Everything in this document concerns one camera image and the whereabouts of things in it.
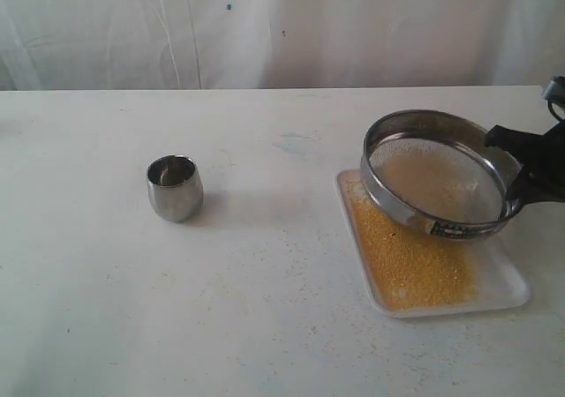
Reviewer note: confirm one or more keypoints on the yellow white grain mix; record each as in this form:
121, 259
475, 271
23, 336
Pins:
405, 271

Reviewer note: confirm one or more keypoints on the rounded steel cup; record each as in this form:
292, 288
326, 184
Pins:
174, 186

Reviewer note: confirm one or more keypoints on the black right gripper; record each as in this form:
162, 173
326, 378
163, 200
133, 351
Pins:
541, 179

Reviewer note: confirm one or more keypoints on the round steel sieve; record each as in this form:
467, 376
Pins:
432, 172

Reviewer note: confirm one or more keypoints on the white plastic tray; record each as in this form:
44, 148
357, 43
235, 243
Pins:
500, 285

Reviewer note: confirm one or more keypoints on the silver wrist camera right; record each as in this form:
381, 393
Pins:
555, 91

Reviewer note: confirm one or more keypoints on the white curtain backdrop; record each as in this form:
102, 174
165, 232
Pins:
213, 44

